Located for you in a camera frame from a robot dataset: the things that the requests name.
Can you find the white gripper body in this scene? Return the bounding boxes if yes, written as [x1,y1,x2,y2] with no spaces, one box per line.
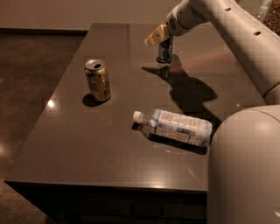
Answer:
[166,0,207,36]

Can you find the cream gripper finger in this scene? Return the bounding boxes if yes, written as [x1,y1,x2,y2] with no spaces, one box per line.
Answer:
[144,24,170,46]

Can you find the blue silver redbull can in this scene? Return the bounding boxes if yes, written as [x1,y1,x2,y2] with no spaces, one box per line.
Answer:
[157,35,173,64]

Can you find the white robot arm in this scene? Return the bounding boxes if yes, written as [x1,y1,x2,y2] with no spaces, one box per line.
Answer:
[145,0,280,224]

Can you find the orange gold soda can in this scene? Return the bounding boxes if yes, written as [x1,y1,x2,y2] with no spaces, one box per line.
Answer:
[85,59,111,102]

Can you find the clear bottle in background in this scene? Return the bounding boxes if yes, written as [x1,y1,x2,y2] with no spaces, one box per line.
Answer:
[254,0,272,22]

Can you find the snack bag in background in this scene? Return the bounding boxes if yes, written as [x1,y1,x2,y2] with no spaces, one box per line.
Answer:
[264,0,280,36]

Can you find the clear plastic water bottle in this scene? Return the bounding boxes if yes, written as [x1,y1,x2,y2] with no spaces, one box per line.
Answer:
[133,108,213,147]

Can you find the dark cabinet drawers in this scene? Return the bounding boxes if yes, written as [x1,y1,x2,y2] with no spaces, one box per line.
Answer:
[6,180,207,224]

